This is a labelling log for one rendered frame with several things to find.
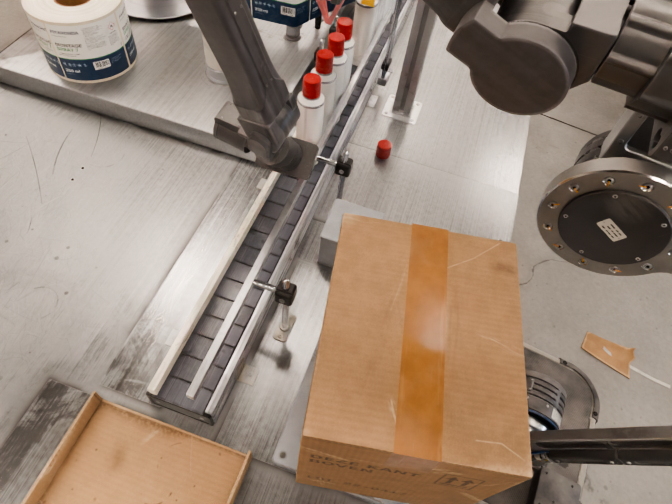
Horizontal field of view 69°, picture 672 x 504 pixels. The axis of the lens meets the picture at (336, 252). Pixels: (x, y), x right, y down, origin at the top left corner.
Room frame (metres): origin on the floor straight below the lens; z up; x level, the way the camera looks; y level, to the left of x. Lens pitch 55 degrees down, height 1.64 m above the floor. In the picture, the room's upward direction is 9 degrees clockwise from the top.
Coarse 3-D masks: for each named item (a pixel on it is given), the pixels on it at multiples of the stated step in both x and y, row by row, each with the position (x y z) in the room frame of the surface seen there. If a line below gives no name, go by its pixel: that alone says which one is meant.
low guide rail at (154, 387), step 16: (272, 176) 0.66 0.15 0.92; (256, 208) 0.57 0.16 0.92; (240, 240) 0.50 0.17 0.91; (224, 256) 0.46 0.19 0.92; (224, 272) 0.43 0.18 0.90; (208, 288) 0.39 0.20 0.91; (192, 320) 0.33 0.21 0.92; (176, 352) 0.27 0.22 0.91; (160, 368) 0.24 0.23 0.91; (160, 384) 0.22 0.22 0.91
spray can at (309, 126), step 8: (304, 80) 0.74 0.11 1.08; (312, 80) 0.75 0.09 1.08; (320, 80) 0.75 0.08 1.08; (304, 88) 0.74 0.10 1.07; (312, 88) 0.74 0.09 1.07; (320, 88) 0.75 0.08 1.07; (304, 96) 0.74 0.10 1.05; (312, 96) 0.74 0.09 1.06; (320, 96) 0.75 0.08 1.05; (304, 104) 0.73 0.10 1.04; (312, 104) 0.73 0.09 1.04; (320, 104) 0.74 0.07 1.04; (304, 112) 0.73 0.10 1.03; (312, 112) 0.73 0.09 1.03; (320, 112) 0.74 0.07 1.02; (304, 120) 0.73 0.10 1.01; (312, 120) 0.73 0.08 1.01; (320, 120) 0.74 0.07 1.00; (296, 128) 0.75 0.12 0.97; (304, 128) 0.73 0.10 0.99; (312, 128) 0.73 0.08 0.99; (320, 128) 0.74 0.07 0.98; (296, 136) 0.74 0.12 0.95; (304, 136) 0.73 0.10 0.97; (312, 136) 0.73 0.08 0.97; (320, 136) 0.74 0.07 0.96
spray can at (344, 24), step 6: (342, 18) 0.96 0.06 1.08; (348, 18) 0.96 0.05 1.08; (342, 24) 0.94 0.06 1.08; (348, 24) 0.94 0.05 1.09; (336, 30) 0.94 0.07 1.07; (342, 30) 0.93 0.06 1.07; (348, 30) 0.94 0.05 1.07; (348, 36) 0.94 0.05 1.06; (348, 42) 0.94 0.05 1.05; (354, 42) 0.95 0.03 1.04; (348, 48) 0.93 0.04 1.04; (348, 54) 0.93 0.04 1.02; (348, 60) 0.93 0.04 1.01; (348, 66) 0.93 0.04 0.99; (348, 72) 0.94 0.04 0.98; (348, 78) 0.94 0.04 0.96
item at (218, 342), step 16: (384, 16) 1.21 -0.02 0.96; (368, 48) 1.06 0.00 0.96; (352, 80) 0.93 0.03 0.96; (336, 112) 0.82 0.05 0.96; (320, 144) 0.72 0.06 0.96; (288, 208) 0.55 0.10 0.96; (272, 240) 0.47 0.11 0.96; (256, 272) 0.41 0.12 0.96; (240, 304) 0.35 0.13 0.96; (224, 320) 0.32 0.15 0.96; (224, 336) 0.29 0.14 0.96; (208, 352) 0.26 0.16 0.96; (208, 368) 0.24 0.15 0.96; (192, 384) 0.21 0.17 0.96
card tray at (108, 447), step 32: (96, 416) 0.18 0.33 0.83; (128, 416) 0.19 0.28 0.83; (64, 448) 0.12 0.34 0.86; (96, 448) 0.13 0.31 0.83; (128, 448) 0.14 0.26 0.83; (160, 448) 0.15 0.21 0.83; (192, 448) 0.16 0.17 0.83; (224, 448) 0.16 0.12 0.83; (64, 480) 0.09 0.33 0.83; (96, 480) 0.09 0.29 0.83; (128, 480) 0.10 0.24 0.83; (160, 480) 0.11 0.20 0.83; (192, 480) 0.11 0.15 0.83; (224, 480) 0.12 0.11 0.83
